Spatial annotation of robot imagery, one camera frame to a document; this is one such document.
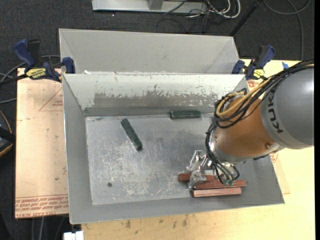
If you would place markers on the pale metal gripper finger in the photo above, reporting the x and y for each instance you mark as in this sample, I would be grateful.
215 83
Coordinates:
203 177
192 182

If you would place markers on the dark green flat block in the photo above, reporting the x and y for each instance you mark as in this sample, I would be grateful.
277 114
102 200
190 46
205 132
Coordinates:
131 134
185 114

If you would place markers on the grey metal bin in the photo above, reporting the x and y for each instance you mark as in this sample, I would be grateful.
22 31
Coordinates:
140 169

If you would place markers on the brown cardboard board, red print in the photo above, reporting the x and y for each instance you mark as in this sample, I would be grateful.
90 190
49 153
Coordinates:
40 144

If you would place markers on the red-brown flat block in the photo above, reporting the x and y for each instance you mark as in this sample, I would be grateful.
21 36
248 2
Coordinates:
183 177
235 184
217 192

